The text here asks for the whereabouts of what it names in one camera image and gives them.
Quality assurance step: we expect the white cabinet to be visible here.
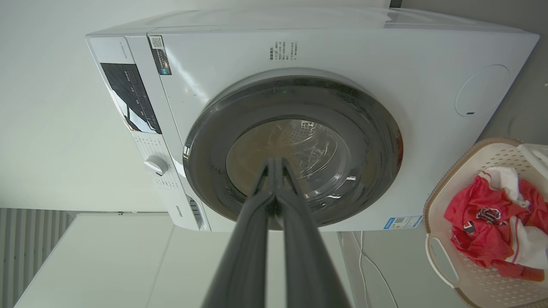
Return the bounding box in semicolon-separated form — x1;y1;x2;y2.
14;213;356;308

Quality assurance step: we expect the thin white cable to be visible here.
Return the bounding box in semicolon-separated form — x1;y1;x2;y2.
352;231;399;308

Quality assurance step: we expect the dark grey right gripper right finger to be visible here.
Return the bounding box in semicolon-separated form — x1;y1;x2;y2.
274;157;352;308

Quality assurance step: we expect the white perforated laundry basket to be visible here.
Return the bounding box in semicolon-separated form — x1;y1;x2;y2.
423;137;548;308

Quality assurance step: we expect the grey ribbed radiator panel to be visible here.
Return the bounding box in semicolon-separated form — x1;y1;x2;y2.
0;208;77;308

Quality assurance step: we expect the white garment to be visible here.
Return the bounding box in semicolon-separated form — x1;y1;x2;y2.
483;166;548;269

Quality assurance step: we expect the red garment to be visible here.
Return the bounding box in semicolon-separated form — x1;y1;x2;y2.
444;173;548;281

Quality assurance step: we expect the white front-load washing machine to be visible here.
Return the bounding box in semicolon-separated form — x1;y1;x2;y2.
85;8;540;232

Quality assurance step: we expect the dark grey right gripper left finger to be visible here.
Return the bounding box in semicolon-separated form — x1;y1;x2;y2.
201;157;274;308

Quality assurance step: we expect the round dark washing machine door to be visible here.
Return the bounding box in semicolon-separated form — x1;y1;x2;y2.
183;76;404;228

